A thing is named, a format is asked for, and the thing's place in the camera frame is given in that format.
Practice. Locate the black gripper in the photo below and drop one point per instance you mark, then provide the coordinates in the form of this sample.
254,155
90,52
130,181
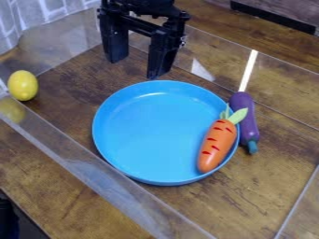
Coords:
116,22

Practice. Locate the orange toy carrot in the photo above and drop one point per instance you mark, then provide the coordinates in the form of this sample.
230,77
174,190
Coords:
218,139

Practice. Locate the white grey curtain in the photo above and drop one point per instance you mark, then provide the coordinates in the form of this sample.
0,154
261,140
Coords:
22,14

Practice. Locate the blue round plate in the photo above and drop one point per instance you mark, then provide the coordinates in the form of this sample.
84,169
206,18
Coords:
148,129

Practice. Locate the purple toy eggplant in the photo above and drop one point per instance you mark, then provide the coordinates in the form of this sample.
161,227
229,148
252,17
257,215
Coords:
248,137

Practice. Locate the yellow toy lemon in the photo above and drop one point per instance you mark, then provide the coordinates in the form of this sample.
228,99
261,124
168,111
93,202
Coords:
22,85

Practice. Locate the black bar in background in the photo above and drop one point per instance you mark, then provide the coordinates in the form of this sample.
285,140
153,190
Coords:
268,16

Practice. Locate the clear acrylic barrier wall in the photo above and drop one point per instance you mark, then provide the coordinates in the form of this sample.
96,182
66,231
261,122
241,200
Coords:
258,196

